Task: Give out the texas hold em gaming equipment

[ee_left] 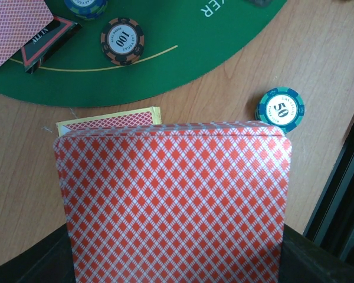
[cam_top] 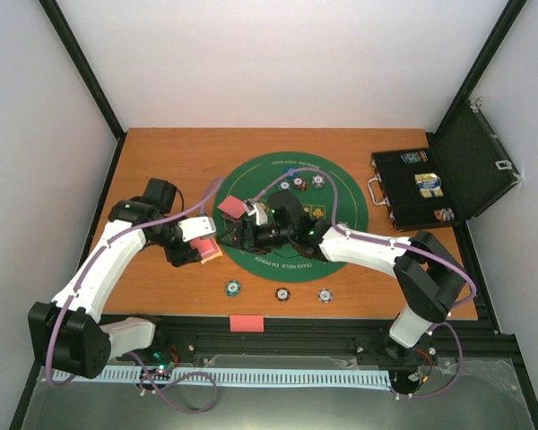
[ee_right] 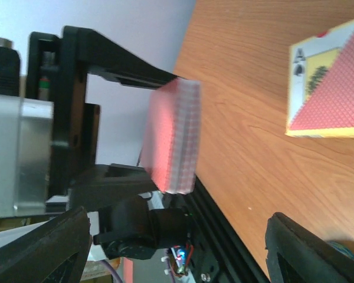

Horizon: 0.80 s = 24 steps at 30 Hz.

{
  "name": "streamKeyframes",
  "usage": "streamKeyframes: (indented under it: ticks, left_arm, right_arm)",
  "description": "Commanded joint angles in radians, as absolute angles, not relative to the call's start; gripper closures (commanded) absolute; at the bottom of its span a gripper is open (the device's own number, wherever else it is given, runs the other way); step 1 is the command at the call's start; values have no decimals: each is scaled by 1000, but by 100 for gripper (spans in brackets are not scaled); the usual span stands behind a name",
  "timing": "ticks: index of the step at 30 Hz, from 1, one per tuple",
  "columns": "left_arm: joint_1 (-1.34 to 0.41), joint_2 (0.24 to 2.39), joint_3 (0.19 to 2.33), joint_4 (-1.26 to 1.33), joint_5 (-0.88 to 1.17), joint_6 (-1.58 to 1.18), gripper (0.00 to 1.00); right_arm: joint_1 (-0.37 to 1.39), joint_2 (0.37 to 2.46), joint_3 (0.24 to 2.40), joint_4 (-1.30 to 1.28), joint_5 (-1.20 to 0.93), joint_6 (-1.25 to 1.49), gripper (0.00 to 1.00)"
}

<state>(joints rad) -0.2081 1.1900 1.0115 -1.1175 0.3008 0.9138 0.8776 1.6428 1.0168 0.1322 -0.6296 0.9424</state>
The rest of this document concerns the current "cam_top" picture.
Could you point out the red card seat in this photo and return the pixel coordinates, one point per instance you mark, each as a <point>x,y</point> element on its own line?
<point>232,206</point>

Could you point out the round green poker mat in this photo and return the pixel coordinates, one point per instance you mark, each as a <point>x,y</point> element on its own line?
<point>286,265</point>

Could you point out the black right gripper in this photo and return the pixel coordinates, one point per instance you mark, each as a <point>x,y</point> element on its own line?
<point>239,227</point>

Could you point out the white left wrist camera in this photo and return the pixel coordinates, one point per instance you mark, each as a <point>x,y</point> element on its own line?
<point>197,227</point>

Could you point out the red white chips in case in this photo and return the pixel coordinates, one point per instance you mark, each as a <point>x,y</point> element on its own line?
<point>444,215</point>

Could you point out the red card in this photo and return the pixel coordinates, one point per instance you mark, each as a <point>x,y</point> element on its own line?
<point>247,323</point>

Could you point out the chips row in case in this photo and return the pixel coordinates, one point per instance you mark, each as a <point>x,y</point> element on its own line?
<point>414,157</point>

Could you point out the triangular all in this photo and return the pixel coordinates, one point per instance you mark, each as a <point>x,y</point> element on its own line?
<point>228,218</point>

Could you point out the yellow playing card box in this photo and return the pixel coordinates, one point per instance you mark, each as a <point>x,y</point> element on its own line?
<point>211,255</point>

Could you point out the red backed card deck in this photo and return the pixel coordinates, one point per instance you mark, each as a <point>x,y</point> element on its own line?
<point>199,243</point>

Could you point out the light blue cable duct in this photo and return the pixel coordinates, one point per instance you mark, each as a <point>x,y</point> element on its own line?
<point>256,378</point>

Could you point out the black poker case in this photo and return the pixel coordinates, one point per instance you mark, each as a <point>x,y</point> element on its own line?
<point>471,161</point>

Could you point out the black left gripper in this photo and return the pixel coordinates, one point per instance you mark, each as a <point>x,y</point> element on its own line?
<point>181,256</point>

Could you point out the blue white chip stack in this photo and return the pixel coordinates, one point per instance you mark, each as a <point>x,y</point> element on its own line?
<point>325,295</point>

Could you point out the blue small blind button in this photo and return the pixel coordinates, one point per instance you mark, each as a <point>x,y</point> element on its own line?
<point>291,171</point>

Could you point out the black aluminium frame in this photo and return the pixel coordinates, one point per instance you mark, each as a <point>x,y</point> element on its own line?
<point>483,336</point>

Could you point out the green 50 chip top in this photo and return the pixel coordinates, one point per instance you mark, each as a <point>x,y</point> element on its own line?
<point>284,185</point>

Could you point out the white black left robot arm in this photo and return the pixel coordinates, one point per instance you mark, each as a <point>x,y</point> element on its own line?
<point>66,333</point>

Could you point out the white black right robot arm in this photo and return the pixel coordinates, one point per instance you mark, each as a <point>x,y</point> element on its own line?
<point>430,278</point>

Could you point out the green blue 50 chip stack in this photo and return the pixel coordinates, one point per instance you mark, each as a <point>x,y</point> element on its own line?
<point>232,288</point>

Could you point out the silver case handle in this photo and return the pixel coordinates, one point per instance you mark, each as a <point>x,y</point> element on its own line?
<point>375,191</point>

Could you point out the brown 100 chip stack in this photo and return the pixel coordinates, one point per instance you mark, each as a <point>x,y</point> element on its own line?
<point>282,294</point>

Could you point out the brown 100 chip top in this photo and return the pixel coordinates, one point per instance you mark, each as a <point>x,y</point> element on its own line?
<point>300,183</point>

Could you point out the blue gold card deck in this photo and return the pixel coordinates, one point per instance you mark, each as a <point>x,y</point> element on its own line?
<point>429,185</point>

